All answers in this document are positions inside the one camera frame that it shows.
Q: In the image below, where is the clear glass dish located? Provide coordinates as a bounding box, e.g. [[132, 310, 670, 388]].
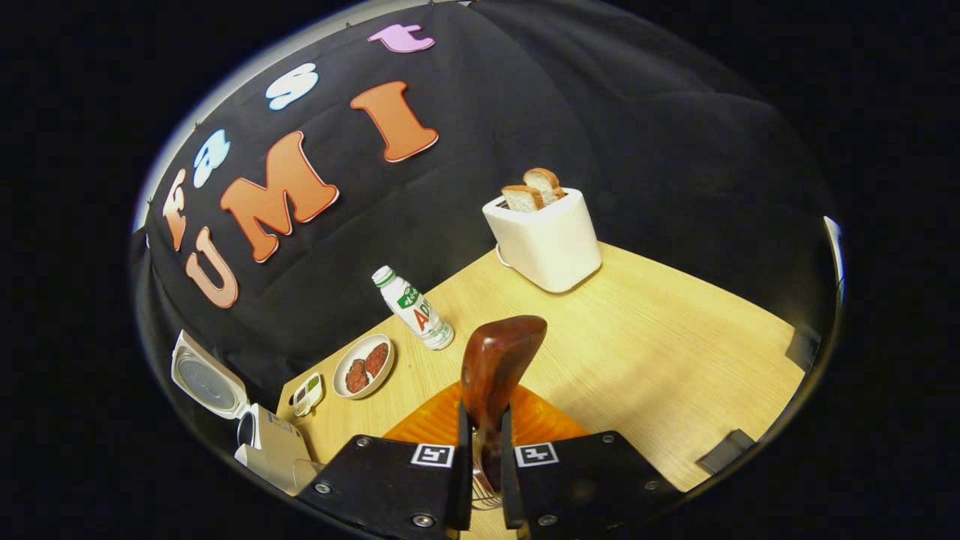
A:
[[291, 459, 327, 496]]

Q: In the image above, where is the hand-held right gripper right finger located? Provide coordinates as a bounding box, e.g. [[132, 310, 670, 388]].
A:
[[499, 386, 683, 539]]

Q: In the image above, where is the white divided bean dish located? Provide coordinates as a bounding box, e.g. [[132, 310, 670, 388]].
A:
[[292, 372, 325, 418]]

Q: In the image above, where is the brown wooden spoon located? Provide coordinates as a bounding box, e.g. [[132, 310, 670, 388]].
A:
[[459, 315, 548, 492]]

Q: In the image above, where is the white toaster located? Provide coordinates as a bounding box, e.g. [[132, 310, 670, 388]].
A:
[[482, 187, 602, 294]]

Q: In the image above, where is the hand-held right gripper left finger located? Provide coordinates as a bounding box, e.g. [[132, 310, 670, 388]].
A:
[[296, 381, 475, 539]]

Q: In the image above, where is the dark grey table bracket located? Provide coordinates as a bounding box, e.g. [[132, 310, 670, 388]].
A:
[[785, 322, 824, 372], [696, 429, 757, 475]]

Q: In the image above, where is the toast bread slice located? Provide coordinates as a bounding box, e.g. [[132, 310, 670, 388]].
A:
[[523, 168, 567, 205], [501, 184, 545, 212]]

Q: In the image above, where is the white rice cooker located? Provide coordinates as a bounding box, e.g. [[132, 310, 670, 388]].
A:
[[171, 330, 316, 496]]

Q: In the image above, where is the white drink bottle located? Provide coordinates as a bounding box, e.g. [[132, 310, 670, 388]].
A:
[[371, 265, 455, 351]]

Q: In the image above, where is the white round plate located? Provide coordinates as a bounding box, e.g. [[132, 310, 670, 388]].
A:
[[332, 334, 395, 400]]

